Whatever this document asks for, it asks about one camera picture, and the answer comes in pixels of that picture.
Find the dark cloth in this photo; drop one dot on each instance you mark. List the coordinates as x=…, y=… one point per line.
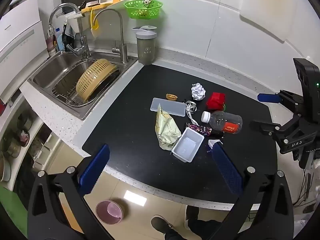
x=67, y=35

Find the green plastic basket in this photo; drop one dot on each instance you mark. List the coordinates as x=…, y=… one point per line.
x=142, y=11

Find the white ribbon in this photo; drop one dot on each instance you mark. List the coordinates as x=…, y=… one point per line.
x=190, y=107

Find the blue sponge pack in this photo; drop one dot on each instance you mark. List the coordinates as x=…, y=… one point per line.
x=60, y=40

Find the pink trash bin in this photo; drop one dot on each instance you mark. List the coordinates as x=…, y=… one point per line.
x=109, y=212

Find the white paper ball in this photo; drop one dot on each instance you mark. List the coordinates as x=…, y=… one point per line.
x=198, y=91

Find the white storage bin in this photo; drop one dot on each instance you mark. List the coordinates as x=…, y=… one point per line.
x=52, y=136
x=45, y=150
x=38, y=163

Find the steel pot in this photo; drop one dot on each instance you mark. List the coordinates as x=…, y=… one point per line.
x=12, y=148

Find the dark red soap bottle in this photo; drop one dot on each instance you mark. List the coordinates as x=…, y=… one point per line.
x=51, y=43

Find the red cloth pouch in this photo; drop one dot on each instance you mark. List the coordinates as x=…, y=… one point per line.
x=215, y=101

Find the black counter mat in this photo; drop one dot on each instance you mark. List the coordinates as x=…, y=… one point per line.
x=140, y=92

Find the stainless steel sink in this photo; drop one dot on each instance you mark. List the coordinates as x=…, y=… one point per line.
x=55, y=72

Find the pink bowl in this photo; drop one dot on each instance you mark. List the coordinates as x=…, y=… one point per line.
x=24, y=138

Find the clear plastic bottle red label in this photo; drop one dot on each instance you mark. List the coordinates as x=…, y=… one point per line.
x=222, y=121

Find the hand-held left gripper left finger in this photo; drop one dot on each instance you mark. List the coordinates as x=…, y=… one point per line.
x=96, y=167

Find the white sink caddy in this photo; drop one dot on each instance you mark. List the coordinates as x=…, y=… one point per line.
x=75, y=22

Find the white plastic tray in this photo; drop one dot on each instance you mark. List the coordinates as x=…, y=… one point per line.
x=187, y=145

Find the chrome gooseneck faucet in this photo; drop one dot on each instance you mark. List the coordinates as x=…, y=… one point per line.
x=121, y=30

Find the black shoe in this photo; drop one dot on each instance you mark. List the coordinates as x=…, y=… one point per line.
x=160, y=223
x=192, y=213

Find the dark patterned snack wrapper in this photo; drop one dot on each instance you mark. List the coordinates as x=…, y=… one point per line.
x=200, y=129

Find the grey shaker bottle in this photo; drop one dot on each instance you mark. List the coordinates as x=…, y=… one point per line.
x=145, y=47

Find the person's dark trouser leg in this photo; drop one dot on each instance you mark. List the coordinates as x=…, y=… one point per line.
x=200, y=230

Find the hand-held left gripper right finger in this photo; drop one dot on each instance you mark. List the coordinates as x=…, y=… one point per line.
x=226, y=170

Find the white open shelf unit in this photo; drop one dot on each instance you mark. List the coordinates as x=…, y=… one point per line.
x=35, y=127

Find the yellow plastic colander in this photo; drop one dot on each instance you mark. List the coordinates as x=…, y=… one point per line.
x=92, y=80

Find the chrome pull-out faucet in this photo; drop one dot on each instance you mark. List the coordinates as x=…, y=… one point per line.
x=81, y=37

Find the yellow plastic rack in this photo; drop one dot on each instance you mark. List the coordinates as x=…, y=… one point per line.
x=105, y=4

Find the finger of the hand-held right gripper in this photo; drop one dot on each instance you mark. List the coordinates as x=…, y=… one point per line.
x=268, y=97
x=265, y=126

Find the clear rectangular lid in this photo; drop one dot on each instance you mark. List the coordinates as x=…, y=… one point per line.
x=168, y=106

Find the dark pot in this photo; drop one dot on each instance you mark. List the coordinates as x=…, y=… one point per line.
x=24, y=121

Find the white plate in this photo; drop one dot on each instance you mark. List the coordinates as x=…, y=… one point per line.
x=5, y=167

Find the pale yellow paper bag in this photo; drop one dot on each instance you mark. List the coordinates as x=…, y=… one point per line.
x=166, y=130

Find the small white round gadget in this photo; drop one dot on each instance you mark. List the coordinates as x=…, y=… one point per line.
x=147, y=2

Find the white countertop appliance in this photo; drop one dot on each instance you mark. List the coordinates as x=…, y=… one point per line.
x=20, y=42

